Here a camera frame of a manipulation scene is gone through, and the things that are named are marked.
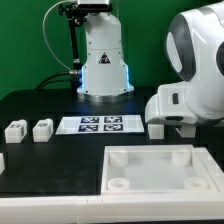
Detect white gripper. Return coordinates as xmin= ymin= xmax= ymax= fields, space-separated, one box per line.
xmin=145 ymin=83 xmax=224 ymax=127

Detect white square tabletop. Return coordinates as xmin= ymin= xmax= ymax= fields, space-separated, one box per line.
xmin=101 ymin=145 xmax=224 ymax=195

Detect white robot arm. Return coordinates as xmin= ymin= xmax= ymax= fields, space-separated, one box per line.
xmin=78 ymin=0 xmax=224 ymax=125

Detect white sheet with markers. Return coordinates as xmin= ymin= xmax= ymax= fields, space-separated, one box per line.
xmin=56 ymin=115 xmax=144 ymax=135

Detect white part left edge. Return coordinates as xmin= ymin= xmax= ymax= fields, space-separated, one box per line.
xmin=0 ymin=153 xmax=5 ymax=175

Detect black camera stand pole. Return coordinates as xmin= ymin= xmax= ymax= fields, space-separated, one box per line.
xmin=67 ymin=17 xmax=82 ymax=93

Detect white obstacle wall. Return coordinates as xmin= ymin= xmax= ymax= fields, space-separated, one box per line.
xmin=0 ymin=146 xmax=224 ymax=224

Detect black cables on table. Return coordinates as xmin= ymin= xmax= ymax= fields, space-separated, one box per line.
xmin=35 ymin=72 xmax=76 ymax=91

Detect black camera on stand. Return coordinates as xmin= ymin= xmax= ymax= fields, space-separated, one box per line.
xmin=58 ymin=0 xmax=112 ymax=15

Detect white camera cable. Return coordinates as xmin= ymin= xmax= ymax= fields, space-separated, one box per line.
xmin=42 ymin=0 xmax=79 ymax=73

